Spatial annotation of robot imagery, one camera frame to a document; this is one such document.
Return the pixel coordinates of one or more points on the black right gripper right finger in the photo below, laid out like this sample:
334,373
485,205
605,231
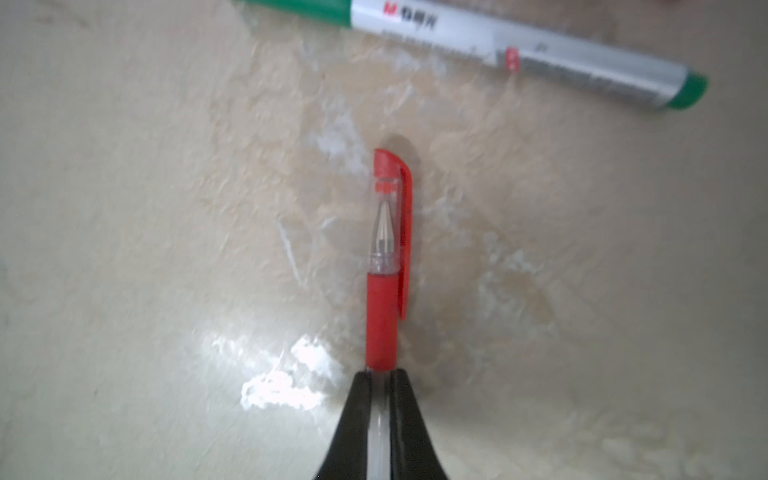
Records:
412,455

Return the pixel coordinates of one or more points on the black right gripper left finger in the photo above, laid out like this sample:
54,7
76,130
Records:
346,458

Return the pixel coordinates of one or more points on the red gel pen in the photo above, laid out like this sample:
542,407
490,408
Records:
387,290

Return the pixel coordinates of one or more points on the green marker middle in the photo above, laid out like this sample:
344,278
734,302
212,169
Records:
515,47

